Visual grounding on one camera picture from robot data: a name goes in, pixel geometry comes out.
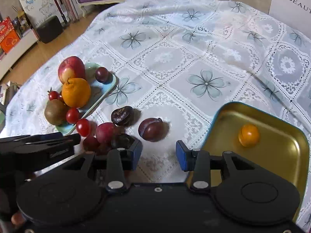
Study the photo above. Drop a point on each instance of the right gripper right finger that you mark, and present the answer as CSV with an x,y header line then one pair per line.
x,y
196,162

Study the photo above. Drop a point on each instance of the white paper bag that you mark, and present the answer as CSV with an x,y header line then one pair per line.
x,y
294,13

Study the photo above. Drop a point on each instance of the red stick vacuum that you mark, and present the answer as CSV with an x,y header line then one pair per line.
x,y
61,13

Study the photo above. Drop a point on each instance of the orange with stem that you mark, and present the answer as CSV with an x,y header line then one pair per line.
x,y
76,92

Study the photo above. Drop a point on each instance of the red cherry tomato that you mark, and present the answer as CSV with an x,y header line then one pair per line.
x,y
83,127

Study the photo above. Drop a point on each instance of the red apple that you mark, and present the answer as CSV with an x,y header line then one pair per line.
x,y
71,67

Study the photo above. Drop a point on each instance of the white cartoon cabinet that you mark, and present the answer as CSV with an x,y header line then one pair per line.
x,y
38,11

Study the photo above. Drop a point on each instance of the light green rectangular plate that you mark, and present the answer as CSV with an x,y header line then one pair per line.
x,y
98,92

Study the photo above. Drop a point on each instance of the orange cherry tomato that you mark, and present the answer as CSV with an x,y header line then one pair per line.
x,y
249,135

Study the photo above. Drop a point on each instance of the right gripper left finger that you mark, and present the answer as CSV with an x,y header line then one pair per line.
x,y
121,160

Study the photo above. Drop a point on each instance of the gold metal tray blue rim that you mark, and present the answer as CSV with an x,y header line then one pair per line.
x,y
282,148

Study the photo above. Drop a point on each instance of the white lace floral tablecloth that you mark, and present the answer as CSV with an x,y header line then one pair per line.
x,y
180,61

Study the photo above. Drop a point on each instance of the purple plum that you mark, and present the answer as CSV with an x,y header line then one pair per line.
x,y
151,129

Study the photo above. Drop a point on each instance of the red orange book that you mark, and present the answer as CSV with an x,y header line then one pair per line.
x,y
8,37

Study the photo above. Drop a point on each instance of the white low shelf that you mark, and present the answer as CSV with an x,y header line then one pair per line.
x,y
26,42

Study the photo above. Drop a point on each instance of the black ottoman stool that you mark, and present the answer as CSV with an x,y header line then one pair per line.
x,y
49,29

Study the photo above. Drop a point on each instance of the hidden dark plum on plate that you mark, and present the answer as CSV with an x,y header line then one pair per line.
x,y
61,98

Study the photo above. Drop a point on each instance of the cherry tomato on plate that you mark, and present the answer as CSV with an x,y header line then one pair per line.
x,y
72,116

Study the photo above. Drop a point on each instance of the red radish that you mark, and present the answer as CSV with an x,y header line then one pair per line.
x,y
90,143
105,132

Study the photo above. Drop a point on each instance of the brown kiwi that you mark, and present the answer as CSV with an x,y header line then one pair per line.
x,y
55,112

